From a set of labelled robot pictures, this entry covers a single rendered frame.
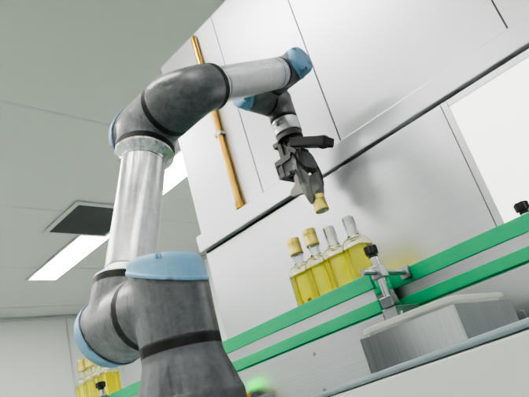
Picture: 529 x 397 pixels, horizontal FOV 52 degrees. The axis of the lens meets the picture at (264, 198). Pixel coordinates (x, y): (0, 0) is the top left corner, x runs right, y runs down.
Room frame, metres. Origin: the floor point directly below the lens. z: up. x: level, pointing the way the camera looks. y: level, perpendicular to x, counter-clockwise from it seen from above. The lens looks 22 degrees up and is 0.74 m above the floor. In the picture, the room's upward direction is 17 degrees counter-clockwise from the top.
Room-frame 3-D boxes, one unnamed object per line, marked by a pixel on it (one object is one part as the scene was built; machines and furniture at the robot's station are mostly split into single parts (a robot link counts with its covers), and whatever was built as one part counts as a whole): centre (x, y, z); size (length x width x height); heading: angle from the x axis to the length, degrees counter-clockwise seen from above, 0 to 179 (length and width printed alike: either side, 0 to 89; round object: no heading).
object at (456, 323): (0.96, -0.23, 0.79); 0.27 x 0.17 x 0.08; 141
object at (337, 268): (1.29, -0.13, 0.99); 0.06 x 0.06 x 0.21; 50
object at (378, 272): (1.09, -0.19, 0.95); 0.17 x 0.03 x 0.12; 141
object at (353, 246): (1.26, -0.18, 0.99); 0.06 x 0.06 x 0.21; 50
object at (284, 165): (1.31, -0.11, 1.36); 0.09 x 0.08 x 0.12; 50
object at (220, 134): (1.64, 0.08, 1.76); 0.03 x 0.03 x 0.72; 51
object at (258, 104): (1.22, -0.06, 1.52); 0.11 x 0.11 x 0.08; 51
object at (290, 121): (1.31, -0.11, 1.44); 0.08 x 0.08 x 0.05
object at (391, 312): (1.10, -0.20, 0.85); 0.09 x 0.04 x 0.07; 141
